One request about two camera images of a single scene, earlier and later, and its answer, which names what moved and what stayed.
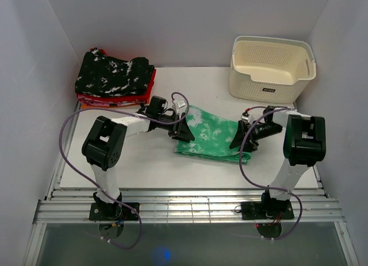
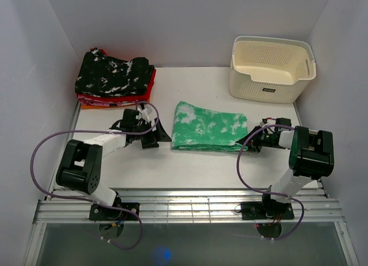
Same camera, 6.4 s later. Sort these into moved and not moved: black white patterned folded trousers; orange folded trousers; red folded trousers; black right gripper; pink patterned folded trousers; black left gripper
Moved: black left gripper; black right gripper
Not moved: pink patterned folded trousers; black white patterned folded trousers; orange folded trousers; red folded trousers
